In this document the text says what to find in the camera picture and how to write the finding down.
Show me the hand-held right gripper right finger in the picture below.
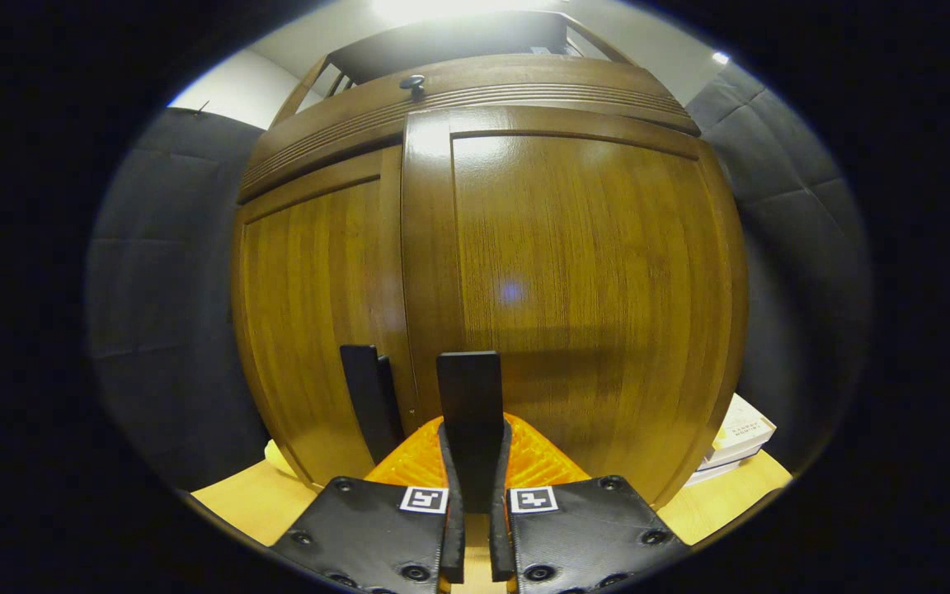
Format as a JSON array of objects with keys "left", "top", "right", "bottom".
[{"left": 487, "top": 412, "right": 690, "bottom": 594}]

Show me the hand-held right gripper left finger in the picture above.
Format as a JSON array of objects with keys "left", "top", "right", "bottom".
[{"left": 269, "top": 419, "right": 466, "bottom": 594}]

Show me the black door handle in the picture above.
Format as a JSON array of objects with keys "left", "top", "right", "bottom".
[
  {"left": 436, "top": 351, "right": 503, "bottom": 514},
  {"left": 340, "top": 344, "right": 406, "bottom": 464}
]

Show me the wooden cabinet door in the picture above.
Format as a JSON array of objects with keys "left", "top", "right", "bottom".
[
  {"left": 401, "top": 106, "right": 748, "bottom": 506},
  {"left": 232, "top": 147, "right": 418, "bottom": 488}
]

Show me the wooden double-door shoe cabinet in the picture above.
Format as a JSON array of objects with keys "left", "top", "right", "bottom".
[{"left": 232, "top": 12, "right": 748, "bottom": 508}]

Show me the yellow soft object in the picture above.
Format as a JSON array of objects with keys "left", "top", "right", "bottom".
[{"left": 265, "top": 440, "right": 299, "bottom": 479}]

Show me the white cover book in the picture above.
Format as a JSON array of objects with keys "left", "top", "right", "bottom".
[{"left": 706, "top": 394, "right": 777, "bottom": 464}]

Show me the black backdrop cloth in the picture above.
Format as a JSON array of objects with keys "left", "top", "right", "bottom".
[{"left": 87, "top": 62, "right": 872, "bottom": 492}]

